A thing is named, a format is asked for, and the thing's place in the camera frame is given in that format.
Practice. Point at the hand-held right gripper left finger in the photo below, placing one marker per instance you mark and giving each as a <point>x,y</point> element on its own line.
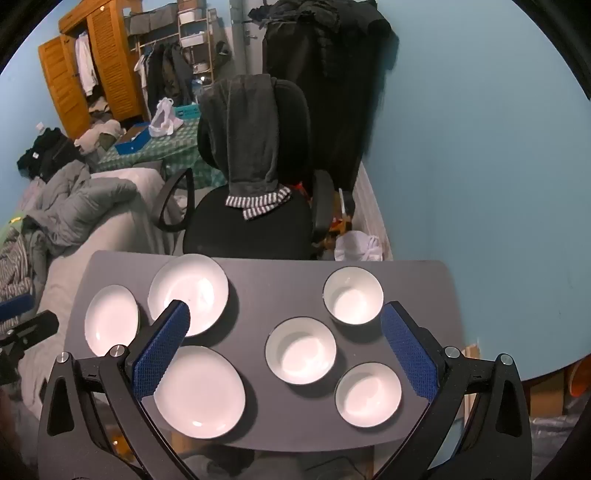
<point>161,355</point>

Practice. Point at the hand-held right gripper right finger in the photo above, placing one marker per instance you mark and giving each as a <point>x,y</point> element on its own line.
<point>408,355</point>

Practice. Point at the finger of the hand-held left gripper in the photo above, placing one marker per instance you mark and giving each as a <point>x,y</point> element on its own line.
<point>16,308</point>
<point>37,325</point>

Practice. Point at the white bowl black rim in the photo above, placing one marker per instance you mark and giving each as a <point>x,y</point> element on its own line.
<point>300,351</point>
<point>368,396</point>
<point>353,297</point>

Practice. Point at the large white plate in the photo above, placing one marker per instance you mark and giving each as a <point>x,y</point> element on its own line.
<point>194,286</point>
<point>203,397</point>

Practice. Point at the small white plate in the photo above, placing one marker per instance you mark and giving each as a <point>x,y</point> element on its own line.
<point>111,321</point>

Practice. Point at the striped blanket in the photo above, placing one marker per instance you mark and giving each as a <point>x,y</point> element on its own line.
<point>16,263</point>

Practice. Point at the grey bed mattress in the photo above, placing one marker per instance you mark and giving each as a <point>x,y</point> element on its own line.
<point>92,240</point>

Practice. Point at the white plastic bag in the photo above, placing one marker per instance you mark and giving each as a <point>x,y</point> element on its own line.
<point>164,120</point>
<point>359,247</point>

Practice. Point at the grey duvet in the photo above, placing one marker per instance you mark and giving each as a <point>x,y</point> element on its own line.
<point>78,203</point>

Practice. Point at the black office chair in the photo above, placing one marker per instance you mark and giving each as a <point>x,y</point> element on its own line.
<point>249,226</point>

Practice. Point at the black bag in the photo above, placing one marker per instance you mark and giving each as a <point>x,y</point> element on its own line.
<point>48,154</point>

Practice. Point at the clear plastic sheeting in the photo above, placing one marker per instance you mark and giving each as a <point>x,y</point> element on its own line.
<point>558,443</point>

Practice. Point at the orange container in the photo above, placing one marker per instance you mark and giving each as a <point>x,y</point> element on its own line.
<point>581,381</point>

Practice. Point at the pile of clothes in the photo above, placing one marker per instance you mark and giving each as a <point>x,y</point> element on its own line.
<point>99,134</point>

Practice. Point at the blue cardboard box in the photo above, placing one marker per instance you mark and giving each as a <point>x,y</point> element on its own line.
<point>131,141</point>

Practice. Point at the green checked tablecloth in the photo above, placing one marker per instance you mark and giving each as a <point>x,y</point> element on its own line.
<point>157,150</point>

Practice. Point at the dark grey striped-cuff garment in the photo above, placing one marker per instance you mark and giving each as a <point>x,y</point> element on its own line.
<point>244,138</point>

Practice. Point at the blue plastic crate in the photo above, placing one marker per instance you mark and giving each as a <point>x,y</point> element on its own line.
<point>187,112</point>

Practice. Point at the white hanging shirt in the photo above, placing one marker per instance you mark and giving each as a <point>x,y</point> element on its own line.
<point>87,64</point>

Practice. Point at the wooden louvred wardrobe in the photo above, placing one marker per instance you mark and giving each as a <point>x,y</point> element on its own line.
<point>113,69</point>

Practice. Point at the black hanging coats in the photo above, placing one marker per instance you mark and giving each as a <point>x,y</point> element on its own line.
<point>318,92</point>

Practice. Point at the dark clothes on rack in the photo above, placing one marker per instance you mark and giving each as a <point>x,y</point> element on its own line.
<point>168,74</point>

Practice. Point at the white shelf unit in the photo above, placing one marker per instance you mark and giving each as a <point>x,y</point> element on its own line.
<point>196,41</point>

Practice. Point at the grey storage boxes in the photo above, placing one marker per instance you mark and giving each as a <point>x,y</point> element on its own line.
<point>152,18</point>

